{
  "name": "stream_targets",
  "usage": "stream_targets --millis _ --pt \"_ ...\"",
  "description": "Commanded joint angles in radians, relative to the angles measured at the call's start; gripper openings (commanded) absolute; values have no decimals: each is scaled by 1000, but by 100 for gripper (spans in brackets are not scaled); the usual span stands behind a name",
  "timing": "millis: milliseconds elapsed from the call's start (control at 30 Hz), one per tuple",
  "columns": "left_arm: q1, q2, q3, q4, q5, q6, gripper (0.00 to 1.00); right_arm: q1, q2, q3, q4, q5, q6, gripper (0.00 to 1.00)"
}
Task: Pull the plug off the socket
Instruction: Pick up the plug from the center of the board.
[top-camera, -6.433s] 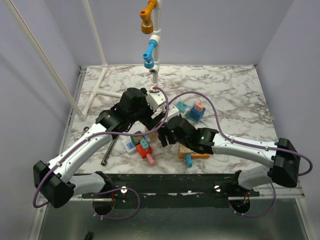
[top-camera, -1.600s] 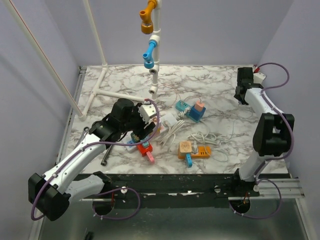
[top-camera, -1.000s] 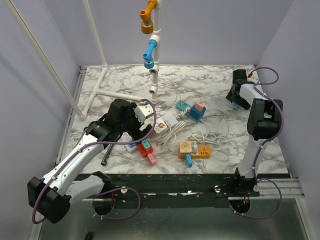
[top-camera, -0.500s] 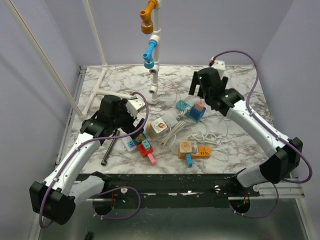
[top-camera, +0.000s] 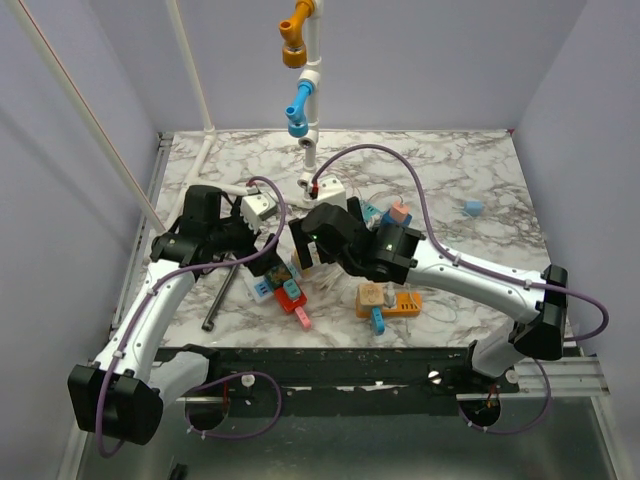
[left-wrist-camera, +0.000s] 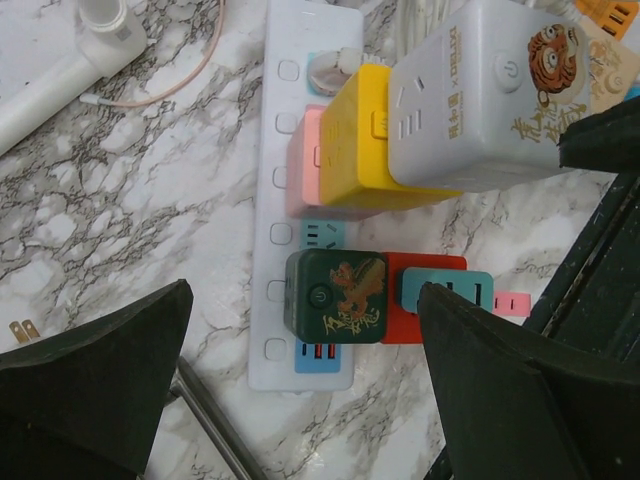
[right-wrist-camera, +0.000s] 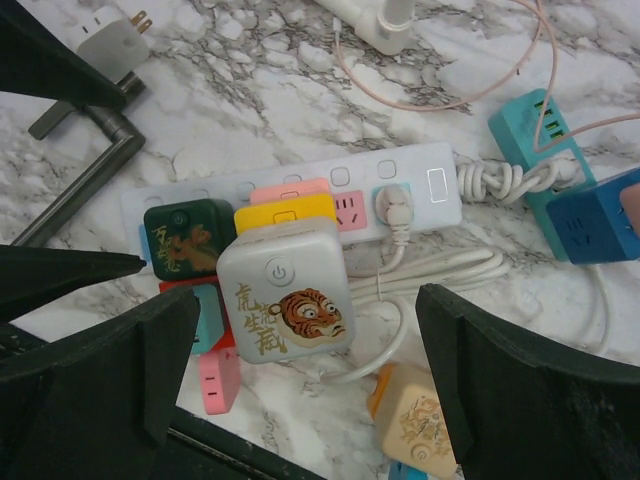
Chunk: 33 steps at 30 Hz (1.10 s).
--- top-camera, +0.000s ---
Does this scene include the white PVC pipe frame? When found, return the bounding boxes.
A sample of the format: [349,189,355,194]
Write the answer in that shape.
[6,0,324,233]

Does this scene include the blue valve fitting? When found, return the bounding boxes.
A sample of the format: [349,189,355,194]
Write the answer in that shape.
[285,80,315,138]

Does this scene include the salmon plug on blue cube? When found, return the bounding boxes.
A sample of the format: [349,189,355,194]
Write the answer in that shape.
[389,201,410,224]

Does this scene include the light blue plug adapter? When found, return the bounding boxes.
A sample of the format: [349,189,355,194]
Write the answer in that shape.
[370,307,386,336]

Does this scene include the dark green tiger cube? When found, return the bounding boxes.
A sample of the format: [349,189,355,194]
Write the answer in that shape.
[264,264,294,290]

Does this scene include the teal USB power strip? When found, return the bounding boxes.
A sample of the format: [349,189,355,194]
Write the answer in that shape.
[361,201,382,226]

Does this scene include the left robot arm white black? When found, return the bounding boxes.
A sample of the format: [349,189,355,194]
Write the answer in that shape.
[67,176,286,457]

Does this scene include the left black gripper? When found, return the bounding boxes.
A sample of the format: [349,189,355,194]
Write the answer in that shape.
[209,197,283,275]

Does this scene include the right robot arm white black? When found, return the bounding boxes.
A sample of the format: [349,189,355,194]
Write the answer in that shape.
[289,203,568,392]

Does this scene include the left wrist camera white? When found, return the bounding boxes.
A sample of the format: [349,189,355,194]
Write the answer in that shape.
[240,193,278,232]

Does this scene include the teal cube plug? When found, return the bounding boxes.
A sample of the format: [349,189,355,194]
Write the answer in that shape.
[282,278,302,301]

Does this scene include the white long power strip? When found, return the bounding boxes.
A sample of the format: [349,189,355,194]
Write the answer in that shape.
[243,270,274,304]

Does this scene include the red cube socket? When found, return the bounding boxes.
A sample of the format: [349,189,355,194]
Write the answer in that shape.
[274,289,307,314]

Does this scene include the dark blue cube socket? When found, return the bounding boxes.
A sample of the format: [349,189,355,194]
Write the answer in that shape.
[380,210,412,227]

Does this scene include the orange power strip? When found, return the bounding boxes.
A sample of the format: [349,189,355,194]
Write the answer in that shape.
[355,292,422,318]

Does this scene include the wooden cube socket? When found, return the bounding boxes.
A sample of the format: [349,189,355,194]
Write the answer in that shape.
[356,283,385,309]

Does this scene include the pink plug adapter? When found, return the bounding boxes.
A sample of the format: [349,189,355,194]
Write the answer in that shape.
[294,306,312,331]

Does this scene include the orange valve fitting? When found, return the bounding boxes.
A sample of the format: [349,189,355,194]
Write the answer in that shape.
[279,0,315,69]

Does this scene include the small light blue plug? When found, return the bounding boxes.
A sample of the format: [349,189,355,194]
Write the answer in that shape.
[455,200,485,218]

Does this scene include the black mounting rail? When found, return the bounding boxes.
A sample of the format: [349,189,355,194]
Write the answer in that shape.
[155,345,519,420]

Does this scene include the dark metal T-handle tool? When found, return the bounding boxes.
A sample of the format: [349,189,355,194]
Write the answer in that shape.
[201,265,239,332]

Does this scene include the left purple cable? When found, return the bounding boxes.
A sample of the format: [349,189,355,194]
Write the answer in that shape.
[94,175,287,459]

